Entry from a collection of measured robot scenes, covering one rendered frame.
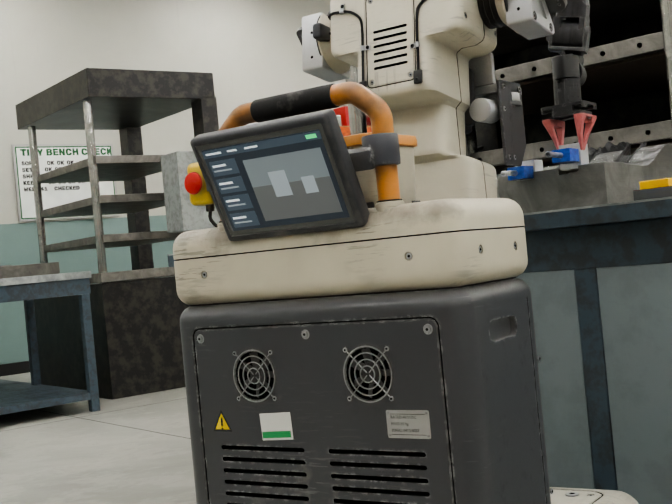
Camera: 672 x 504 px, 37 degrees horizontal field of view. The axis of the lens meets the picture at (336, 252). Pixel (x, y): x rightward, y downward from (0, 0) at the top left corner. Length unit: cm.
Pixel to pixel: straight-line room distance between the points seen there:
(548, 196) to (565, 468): 59
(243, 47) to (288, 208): 899
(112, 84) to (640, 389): 489
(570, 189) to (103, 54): 781
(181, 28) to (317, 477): 878
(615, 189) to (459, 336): 88
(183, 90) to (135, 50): 315
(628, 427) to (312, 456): 83
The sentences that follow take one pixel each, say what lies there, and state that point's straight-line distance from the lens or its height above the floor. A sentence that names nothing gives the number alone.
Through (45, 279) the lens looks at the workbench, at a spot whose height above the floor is 77.
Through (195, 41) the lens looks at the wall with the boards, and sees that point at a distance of 1017.
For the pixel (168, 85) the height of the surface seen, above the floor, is 196.
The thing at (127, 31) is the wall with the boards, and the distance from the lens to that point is 985.
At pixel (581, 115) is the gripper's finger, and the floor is 99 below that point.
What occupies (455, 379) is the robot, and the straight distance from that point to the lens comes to 138.
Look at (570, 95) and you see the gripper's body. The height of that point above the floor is 104.
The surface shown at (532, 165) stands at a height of 90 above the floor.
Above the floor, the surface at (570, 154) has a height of 91.
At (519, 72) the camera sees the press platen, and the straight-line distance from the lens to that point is 321.
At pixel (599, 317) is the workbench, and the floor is 57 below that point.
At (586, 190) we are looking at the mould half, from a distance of 216.
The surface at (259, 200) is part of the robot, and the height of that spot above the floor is 84.
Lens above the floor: 75
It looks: level
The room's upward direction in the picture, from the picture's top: 5 degrees counter-clockwise
